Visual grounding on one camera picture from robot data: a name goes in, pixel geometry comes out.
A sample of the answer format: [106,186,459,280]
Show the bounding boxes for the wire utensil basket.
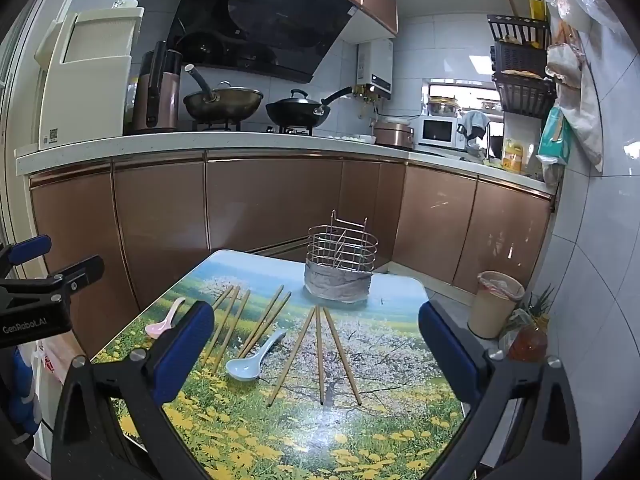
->
[306,209,378,272]

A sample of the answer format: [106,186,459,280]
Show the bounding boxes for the teal tissue pack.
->
[537,106,573,165]

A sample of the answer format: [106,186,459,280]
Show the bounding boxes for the bamboo chopstick three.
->
[212,289,250,376]

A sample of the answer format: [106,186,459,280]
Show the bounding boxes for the black wall rack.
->
[487,14,556,119]

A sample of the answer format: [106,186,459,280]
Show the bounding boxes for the bamboo chopstick four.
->
[239,285,284,356]

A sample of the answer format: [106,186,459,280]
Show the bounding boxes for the black range hood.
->
[167,0,356,84]

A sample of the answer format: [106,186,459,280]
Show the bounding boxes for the white microwave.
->
[418,115,465,151]

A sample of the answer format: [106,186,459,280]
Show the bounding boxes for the bamboo chopstick eight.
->
[322,307,362,406]

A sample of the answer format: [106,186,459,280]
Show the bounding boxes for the beige trash bin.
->
[468,271,525,339]

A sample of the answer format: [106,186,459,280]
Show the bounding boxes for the rice cooker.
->
[373,120,414,151]

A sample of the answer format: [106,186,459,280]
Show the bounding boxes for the bamboo chopstick seven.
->
[314,306,326,405]

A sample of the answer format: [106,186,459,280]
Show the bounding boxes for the yellow oil bottle counter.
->
[501,139,524,174]

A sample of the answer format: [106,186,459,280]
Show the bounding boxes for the green onions bag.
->
[514,285,554,330]

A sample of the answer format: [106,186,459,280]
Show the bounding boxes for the brown thermos kettle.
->
[130,40,182,134]

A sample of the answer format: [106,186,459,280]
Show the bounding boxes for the white water heater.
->
[356,38,394,100]

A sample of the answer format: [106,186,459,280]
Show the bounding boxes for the hanging white bag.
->
[546,20,603,172]

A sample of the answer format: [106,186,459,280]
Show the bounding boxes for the bronze wok with lid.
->
[183,64,264,125]

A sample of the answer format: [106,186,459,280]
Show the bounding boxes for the cream appliance box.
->
[34,0,144,151]

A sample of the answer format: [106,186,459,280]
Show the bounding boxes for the black wok with lid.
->
[266,87,352,130]

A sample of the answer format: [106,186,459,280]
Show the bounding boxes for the bamboo chopstick six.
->
[267,306,317,407]

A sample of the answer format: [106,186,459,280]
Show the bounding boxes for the bamboo chopstick two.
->
[203,286,241,364]

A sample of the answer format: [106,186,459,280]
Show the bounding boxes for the bamboo chopstick five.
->
[239,292,292,358]

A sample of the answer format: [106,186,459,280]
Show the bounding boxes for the light blue ceramic spoon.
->
[226,330,286,382]

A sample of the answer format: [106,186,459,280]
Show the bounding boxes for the bamboo chopstick one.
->
[212,285,235,312]

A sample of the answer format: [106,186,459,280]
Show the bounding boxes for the cooking oil bottle floor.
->
[508,315,549,363]

